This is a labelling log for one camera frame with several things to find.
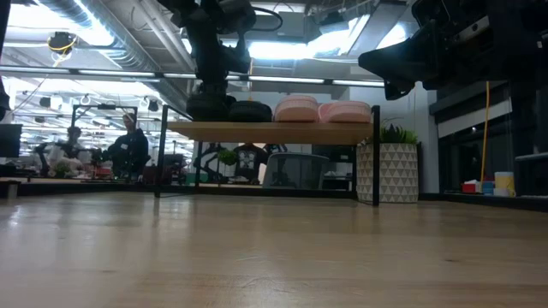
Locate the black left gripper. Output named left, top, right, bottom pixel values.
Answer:
left=187, top=20, right=253, bottom=103

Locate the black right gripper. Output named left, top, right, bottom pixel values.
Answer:
left=358, top=0, right=513, bottom=102

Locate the wooden shelf with black legs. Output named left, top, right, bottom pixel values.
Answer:
left=154, top=104, right=382, bottom=207

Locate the green succulent plant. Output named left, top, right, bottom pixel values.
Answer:
left=376, top=122, right=420, bottom=145

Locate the small green background plant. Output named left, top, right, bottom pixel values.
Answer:
left=217, top=149, right=237, bottom=168

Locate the person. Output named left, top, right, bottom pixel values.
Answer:
left=233, top=143, right=270, bottom=186
left=106, top=111, right=151, bottom=183
left=45, top=126, right=89, bottom=177

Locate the long ceiling light strip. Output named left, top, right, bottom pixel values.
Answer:
left=0, top=64, right=386, bottom=89

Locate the white triangle-patterned plant pot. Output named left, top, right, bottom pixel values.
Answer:
left=356, top=143, right=420, bottom=204

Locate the grey blue office chair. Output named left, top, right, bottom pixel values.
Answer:
left=261, top=152, right=331, bottom=190

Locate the yellow white cylinder container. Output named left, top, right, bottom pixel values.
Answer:
left=494, top=171, right=516, bottom=198

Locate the black background monitor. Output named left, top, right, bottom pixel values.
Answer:
left=0, top=123, right=23, bottom=158

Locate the yellow cable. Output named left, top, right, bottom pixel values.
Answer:
left=479, top=80, right=491, bottom=183

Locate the yellow cord reel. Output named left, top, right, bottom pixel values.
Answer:
left=45, top=30, right=79, bottom=56

